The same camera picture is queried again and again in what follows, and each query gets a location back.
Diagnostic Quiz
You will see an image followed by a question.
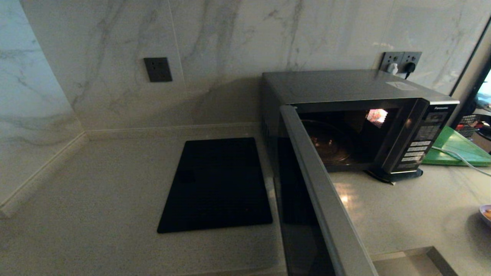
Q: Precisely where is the black partition frame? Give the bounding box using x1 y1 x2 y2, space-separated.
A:
447 15 491 129

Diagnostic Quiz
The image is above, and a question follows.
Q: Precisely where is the silver black microwave oven body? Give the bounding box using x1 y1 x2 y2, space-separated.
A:
261 70 460 182

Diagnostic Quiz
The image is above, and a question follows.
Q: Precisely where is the green cutting board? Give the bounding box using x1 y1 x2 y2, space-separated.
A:
422 126 491 167

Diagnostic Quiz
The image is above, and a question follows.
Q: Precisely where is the purple plate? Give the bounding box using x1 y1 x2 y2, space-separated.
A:
479 204 491 227

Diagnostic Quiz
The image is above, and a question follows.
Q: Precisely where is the white power cable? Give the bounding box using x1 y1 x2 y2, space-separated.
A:
432 146 491 177

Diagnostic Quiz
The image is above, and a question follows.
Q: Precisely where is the black glass microwave door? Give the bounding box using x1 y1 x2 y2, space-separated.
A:
274 105 379 276

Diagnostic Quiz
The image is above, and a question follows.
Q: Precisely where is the grey wall socket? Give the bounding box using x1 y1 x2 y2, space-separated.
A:
401 52 422 74
381 52 405 73

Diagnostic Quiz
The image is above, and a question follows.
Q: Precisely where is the dark single wall socket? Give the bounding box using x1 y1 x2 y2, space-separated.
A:
144 57 173 82

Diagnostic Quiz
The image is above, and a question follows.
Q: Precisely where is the black induction cooktop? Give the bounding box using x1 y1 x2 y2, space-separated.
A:
157 137 274 233

